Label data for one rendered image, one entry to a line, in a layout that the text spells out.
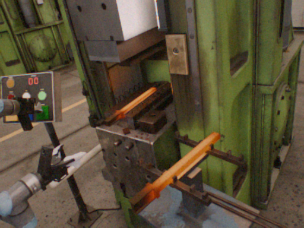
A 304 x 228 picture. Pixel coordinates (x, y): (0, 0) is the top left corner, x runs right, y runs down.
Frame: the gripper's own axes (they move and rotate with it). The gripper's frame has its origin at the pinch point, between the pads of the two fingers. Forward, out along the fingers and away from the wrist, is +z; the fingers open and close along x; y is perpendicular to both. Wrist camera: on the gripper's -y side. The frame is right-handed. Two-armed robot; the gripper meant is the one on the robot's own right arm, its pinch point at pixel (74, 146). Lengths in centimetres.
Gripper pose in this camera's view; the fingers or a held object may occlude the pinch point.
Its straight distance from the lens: 120.5
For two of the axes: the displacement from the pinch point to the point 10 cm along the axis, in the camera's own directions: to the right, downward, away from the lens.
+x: 8.1, 1.6, -5.6
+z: 5.6, -4.7, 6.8
